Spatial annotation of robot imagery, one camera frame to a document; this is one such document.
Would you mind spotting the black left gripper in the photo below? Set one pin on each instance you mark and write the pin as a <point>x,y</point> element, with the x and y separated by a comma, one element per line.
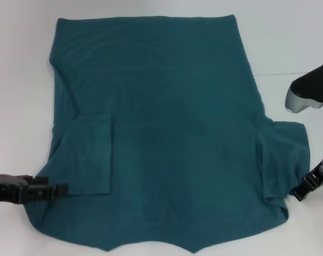
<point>7,189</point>

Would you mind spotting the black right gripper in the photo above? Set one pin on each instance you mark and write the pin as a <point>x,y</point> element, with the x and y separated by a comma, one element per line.
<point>320,177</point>

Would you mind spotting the teal blue t-shirt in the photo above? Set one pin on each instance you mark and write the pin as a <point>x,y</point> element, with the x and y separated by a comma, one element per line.
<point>164,106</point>

